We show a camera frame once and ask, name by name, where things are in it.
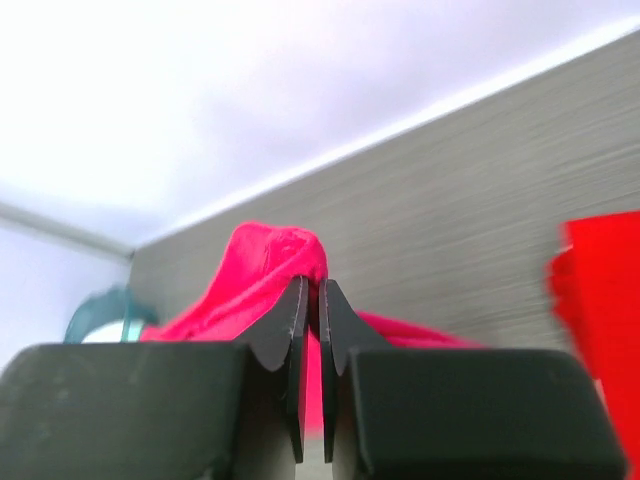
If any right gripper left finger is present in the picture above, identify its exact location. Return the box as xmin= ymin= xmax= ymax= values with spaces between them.
xmin=1 ymin=277 xmax=309 ymax=479

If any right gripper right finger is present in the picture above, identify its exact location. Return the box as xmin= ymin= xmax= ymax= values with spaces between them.
xmin=319 ymin=280 xmax=628 ymax=480

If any pink t shirt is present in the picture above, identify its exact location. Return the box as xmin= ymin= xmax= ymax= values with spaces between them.
xmin=140 ymin=222 xmax=480 ymax=436

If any white crumpled t shirt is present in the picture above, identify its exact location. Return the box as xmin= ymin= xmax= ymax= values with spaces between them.
xmin=82 ymin=321 xmax=125 ymax=343

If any teal plastic basket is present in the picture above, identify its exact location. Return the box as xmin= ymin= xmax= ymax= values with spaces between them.
xmin=63 ymin=285 xmax=159 ymax=344

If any red folded t shirt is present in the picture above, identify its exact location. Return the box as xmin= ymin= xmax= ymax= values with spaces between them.
xmin=547 ymin=211 xmax=639 ymax=479

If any left aluminium frame post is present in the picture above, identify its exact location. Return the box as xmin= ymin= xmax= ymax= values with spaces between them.
xmin=1 ymin=202 xmax=135 ymax=260

